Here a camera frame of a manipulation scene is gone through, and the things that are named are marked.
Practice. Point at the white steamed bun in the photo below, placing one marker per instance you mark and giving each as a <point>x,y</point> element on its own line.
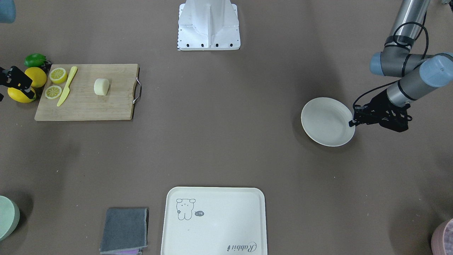
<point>101,87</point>

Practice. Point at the pink bowl with ice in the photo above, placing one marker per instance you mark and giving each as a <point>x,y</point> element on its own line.
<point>442,239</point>

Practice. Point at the mint green bowl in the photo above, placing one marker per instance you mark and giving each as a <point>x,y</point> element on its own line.
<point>9,217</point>

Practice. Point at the green lime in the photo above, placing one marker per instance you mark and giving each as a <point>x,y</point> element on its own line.
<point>35,60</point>

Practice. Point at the grey folded cloth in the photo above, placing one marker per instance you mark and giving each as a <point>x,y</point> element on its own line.
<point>125,231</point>

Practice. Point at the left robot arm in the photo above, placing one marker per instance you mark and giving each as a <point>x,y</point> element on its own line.
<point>418,74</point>

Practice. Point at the bamboo cutting board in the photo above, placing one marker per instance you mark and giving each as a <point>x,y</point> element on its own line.
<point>82,104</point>

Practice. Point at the lemon half slice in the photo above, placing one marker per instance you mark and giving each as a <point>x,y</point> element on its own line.
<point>53,92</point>
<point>58,75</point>

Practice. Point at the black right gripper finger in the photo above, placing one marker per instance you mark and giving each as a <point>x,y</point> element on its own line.
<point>19,80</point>

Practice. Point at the cream rabbit tray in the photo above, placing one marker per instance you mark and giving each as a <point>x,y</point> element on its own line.
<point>214,221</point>

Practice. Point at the beige round plate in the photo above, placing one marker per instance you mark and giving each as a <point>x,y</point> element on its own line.
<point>326,121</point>

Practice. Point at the yellow plastic knife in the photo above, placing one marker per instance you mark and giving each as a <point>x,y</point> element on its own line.
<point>66,89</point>

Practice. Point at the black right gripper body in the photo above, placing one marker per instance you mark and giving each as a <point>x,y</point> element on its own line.
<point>15,78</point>

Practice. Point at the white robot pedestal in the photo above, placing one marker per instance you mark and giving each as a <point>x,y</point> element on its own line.
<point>208,25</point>

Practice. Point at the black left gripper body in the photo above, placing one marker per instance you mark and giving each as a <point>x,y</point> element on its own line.
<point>379,102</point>

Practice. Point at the whole yellow lemon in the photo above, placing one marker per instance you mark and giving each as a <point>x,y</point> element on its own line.
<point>18,96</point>
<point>37,75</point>

